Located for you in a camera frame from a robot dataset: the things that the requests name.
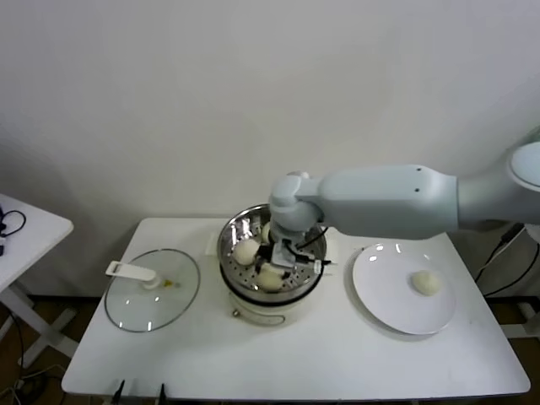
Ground glass lid with white handle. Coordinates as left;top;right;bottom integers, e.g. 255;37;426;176
105;248;203;334

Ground thin floor cables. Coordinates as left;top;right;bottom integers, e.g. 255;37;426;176
0;311;65;405

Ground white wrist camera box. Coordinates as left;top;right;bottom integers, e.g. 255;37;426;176
303;255;338;271

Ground black power cable with adapter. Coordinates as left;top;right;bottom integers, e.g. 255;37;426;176
474;223;540;297

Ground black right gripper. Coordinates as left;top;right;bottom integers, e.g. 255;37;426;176
252;240;305;284

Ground black looped cable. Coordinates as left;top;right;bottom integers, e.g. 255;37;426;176
0;209;29;240

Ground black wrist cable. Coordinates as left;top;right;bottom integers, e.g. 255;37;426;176
294;226;328;250

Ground white round plate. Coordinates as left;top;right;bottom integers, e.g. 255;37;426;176
345;242;459;337

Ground cream electric cooker pot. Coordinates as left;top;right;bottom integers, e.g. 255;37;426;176
205;234;341;329

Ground perforated steel steamer basket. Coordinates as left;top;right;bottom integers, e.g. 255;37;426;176
218;203;328;296

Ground white folding side table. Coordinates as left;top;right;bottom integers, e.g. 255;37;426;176
0;192;79;368

